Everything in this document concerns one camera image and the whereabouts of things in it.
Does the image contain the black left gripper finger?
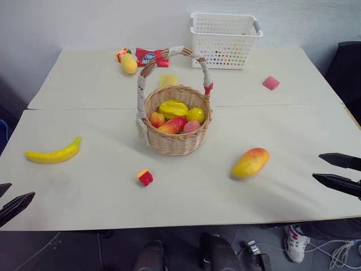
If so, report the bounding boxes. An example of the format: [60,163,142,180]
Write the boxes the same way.
[0,182,13,199]
[0,191,36,228]

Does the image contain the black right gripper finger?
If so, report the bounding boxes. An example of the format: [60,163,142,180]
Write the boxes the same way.
[318,152,361,171]
[312,173,361,201]

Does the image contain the white perforated plastic basket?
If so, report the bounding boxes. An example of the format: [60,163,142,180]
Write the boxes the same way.
[190,12,264,70]

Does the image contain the dark trouser leg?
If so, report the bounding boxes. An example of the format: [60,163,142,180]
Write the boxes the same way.
[298,217,361,241]

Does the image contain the yellow toy banana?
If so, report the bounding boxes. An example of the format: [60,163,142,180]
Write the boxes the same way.
[24,136,82,164]

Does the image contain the white and red sneaker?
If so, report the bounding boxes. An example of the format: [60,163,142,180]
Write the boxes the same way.
[284,225,311,263]

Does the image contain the red and yellow toy mango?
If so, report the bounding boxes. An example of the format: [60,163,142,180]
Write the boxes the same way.
[231,147,270,178]
[156,116,187,134]

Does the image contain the pink sponge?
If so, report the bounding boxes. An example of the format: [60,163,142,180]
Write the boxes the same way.
[262,75,280,91]

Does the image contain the black device with metal clip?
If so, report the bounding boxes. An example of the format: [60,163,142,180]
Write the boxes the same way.
[247,239,273,271]

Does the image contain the red and yellow toy block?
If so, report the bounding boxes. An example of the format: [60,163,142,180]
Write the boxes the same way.
[137,168,153,187]

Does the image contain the dark rounded shape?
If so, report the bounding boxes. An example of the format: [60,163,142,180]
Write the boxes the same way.
[134,239,166,271]
[199,233,242,271]

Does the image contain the yellow toy lemon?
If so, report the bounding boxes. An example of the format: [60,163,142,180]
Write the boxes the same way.
[186,107,206,124]

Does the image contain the pink toy peach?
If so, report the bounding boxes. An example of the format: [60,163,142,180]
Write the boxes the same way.
[183,120,201,134]

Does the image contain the orange and red toy apple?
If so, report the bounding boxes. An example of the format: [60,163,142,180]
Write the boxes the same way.
[149,111,166,128]

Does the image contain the small orange toy carton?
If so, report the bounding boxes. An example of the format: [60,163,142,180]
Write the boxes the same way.
[115,47,133,63]

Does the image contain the yellow toy starfruit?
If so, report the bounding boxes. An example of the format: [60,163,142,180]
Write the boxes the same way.
[159,100,189,120]

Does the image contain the yellow sponge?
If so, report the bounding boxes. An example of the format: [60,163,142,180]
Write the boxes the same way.
[159,74,179,88]

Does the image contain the red snack bag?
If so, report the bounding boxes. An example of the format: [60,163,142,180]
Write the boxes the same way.
[134,47,171,68]

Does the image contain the white cable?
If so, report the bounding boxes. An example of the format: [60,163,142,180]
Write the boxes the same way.
[304,239,361,269]

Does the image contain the wicker basket with handle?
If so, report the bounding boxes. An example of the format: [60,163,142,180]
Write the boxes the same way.
[136,46,214,156]

